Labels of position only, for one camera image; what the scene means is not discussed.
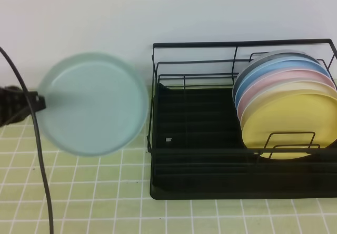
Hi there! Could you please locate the black cable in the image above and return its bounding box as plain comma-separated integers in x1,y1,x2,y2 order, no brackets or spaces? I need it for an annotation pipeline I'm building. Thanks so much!
0,46,55,234

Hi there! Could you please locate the pale yellow plate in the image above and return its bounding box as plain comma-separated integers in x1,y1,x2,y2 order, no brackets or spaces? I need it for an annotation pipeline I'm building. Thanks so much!
240,79,336,129

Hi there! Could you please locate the light green plate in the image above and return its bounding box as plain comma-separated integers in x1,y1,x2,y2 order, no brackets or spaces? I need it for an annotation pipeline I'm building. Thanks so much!
36,53,149,156

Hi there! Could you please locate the grey plate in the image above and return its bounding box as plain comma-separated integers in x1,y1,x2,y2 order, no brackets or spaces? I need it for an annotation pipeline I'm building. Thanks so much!
232,49,321,100

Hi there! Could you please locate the blue plate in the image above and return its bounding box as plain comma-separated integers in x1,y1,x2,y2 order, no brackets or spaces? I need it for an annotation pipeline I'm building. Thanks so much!
234,56,332,107

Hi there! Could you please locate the pink plate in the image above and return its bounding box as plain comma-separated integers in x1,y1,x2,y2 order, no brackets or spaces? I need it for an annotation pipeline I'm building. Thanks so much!
237,68,336,120

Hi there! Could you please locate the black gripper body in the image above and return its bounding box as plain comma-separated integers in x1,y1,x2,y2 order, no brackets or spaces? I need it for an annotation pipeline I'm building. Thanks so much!
1,86,29,126

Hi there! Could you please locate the bright yellow plate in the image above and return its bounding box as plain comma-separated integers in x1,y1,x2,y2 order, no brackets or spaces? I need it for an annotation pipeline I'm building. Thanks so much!
242,90,336,149

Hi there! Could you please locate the black wire dish rack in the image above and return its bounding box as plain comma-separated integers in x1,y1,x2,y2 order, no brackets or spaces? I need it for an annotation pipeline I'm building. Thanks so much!
147,38,336,160

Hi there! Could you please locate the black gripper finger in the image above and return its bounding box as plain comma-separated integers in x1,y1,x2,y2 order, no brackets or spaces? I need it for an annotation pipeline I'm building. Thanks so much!
26,91,46,113

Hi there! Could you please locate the black drip tray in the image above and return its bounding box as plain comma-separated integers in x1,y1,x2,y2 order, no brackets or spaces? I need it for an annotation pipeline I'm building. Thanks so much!
148,84,336,200

